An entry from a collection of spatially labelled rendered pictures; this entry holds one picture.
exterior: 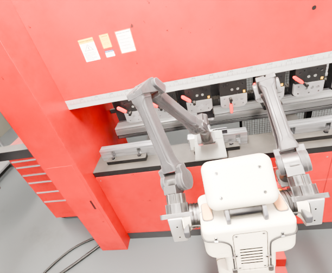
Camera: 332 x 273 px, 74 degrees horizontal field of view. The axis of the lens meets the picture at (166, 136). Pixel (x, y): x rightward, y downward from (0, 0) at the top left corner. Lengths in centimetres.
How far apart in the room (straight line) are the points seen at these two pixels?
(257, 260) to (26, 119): 129
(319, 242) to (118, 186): 160
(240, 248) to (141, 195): 110
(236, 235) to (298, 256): 140
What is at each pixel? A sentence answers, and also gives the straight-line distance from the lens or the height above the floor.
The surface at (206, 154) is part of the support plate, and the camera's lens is 132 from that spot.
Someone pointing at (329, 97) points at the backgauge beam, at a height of 97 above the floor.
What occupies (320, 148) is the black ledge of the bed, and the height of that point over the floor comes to 86.
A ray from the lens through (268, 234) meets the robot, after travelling 77.
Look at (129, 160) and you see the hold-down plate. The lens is 161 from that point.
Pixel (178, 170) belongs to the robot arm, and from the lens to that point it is 82.
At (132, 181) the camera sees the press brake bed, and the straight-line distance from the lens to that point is 167.
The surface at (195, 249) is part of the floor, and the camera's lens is 211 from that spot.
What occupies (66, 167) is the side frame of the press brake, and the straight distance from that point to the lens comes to 159.
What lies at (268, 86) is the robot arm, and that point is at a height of 143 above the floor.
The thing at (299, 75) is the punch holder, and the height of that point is 131.
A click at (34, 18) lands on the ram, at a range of 144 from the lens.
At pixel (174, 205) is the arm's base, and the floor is 123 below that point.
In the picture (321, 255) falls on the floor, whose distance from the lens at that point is 217.
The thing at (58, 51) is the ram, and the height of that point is 169.
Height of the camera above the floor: 185
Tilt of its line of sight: 34 degrees down
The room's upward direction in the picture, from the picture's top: 15 degrees counter-clockwise
